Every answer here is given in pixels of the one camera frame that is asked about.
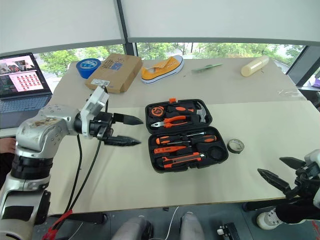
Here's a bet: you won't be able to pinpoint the clear tape strip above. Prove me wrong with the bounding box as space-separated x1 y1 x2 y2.
276 88 303 98

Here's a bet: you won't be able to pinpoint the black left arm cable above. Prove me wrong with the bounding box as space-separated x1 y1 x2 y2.
68 86 110 212
64 133 84 213

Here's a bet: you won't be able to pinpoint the black table foot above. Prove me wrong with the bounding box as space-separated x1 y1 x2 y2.
49 211 108 225

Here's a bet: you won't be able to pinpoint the beige paper table cover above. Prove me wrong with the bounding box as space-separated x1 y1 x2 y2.
46 99 320 216
49 56 309 109

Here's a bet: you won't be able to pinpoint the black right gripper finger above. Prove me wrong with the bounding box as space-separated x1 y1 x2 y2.
279 156 307 169
257 168 293 194

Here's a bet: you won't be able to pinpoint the orange black tape measure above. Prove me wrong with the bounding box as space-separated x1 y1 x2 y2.
149 105 166 118

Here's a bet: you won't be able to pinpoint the red cable tie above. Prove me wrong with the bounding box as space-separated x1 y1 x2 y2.
41 209 74 240

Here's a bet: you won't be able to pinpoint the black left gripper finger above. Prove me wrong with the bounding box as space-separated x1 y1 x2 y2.
103 135 142 148
112 112 145 126

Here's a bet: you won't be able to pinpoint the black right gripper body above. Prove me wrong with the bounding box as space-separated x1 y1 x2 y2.
285 161 320 200

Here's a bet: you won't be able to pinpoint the cream cylinder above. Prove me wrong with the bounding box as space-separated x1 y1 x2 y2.
240 55 270 78

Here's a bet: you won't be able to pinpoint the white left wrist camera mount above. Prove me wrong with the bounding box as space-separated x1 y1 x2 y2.
79 85 110 140

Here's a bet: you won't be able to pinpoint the orange black utility knife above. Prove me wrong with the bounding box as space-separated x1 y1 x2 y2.
155 152 208 169

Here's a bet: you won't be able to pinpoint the blue tape roll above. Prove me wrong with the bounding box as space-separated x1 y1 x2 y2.
75 57 102 80

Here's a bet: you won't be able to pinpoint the black floor device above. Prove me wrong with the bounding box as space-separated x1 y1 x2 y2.
215 221 241 240

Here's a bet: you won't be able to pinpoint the claw hammer with orange grip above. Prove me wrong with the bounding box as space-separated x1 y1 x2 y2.
167 100 208 124

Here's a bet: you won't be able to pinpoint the white sneaker of bystander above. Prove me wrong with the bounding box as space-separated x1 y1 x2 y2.
256 208 284 231

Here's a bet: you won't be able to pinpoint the white cable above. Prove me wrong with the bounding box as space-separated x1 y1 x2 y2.
154 205 181 240

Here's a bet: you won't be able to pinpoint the grey rounded shape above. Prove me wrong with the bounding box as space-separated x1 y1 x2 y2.
111 215 154 240
179 211 209 240

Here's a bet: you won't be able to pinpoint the black tool case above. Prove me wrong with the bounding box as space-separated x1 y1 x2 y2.
144 97 230 173

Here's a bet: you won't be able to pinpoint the open laptop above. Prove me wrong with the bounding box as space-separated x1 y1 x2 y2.
0 52 54 129

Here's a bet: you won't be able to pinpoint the black orange handled screwdriver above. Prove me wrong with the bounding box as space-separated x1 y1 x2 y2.
166 134 218 146
155 131 208 146

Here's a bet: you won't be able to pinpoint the yellow canvas shoe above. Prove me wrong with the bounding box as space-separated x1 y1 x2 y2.
139 55 185 85

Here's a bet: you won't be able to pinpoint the bystander bare hand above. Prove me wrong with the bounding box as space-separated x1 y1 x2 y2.
0 137 17 154

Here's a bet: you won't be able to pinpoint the orange handled pliers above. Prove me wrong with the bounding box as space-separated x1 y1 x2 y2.
150 115 194 129

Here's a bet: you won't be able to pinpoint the green plastic tool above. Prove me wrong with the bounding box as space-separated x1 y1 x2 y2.
190 62 224 74

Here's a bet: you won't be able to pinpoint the dark window pillar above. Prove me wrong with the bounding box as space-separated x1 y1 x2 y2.
115 0 138 57

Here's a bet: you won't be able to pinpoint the black trouser leg of bystander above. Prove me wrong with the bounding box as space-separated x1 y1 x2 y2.
274 196 320 225

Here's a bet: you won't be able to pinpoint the brown cardboard box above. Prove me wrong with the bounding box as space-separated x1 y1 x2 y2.
84 52 144 94

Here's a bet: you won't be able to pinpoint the white roller blind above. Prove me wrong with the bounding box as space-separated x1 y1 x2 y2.
119 0 320 47
0 0 126 55

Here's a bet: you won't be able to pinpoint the orange tester screwdriver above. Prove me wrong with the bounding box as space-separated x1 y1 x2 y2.
153 145 194 155

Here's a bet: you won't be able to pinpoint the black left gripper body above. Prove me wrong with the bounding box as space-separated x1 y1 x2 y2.
88 111 115 141

